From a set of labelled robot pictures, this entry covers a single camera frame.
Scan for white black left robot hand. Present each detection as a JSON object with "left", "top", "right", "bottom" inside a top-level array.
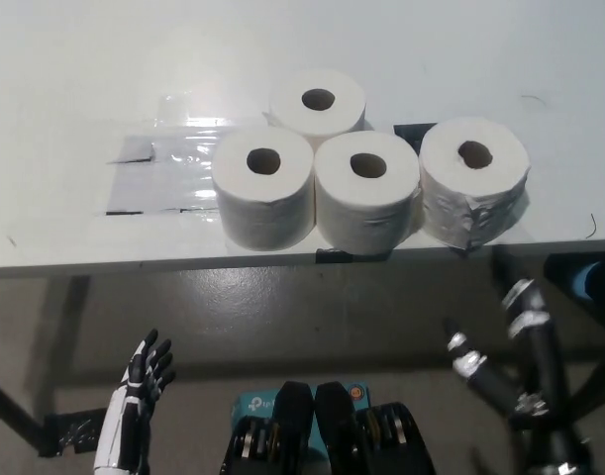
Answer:
[{"left": 93, "top": 328, "right": 177, "bottom": 475}]

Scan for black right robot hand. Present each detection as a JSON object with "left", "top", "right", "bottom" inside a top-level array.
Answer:
[{"left": 443, "top": 244, "right": 596, "bottom": 475}]

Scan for wrinkled white toilet paper roll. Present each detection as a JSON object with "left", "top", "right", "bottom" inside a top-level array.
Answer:
[{"left": 418, "top": 117, "right": 533, "bottom": 250}]

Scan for black robot body blocks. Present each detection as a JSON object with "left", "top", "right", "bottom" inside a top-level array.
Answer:
[{"left": 217, "top": 379, "right": 437, "bottom": 475}]

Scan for smooth white toilet paper roll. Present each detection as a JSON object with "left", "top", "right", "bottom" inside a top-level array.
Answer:
[
  {"left": 313, "top": 131, "right": 423, "bottom": 256},
  {"left": 211, "top": 123, "right": 317, "bottom": 252},
  {"left": 268, "top": 66, "right": 368, "bottom": 144}
]

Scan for blue round object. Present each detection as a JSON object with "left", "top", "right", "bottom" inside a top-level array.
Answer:
[{"left": 573, "top": 261, "right": 601, "bottom": 301}]

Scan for crumpled black floor tape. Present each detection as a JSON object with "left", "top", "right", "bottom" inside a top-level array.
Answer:
[{"left": 43, "top": 408, "right": 110, "bottom": 456}]

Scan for teal router box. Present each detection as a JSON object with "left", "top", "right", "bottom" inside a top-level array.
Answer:
[{"left": 230, "top": 378, "right": 372, "bottom": 461}]

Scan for clear plastic tape sheet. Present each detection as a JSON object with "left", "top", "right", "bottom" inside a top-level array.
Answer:
[{"left": 91, "top": 88, "right": 273, "bottom": 218}]

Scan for small black tape strip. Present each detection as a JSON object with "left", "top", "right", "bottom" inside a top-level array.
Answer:
[{"left": 314, "top": 248, "right": 353, "bottom": 264}]

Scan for black tape patch on table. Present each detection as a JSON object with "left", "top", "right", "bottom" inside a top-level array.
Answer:
[{"left": 393, "top": 121, "right": 438, "bottom": 149}]

